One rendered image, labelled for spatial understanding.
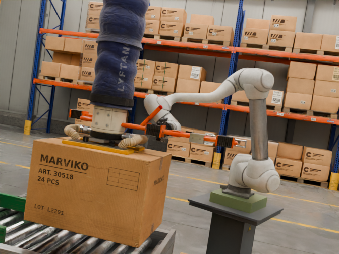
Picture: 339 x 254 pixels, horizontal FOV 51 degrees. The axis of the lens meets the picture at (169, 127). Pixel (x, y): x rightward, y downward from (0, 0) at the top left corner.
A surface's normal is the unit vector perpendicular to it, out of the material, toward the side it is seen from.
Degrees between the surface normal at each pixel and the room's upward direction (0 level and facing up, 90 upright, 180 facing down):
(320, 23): 90
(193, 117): 90
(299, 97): 86
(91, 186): 90
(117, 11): 75
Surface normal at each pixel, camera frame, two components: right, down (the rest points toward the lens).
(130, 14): 0.50, -0.16
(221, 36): -0.25, 0.07
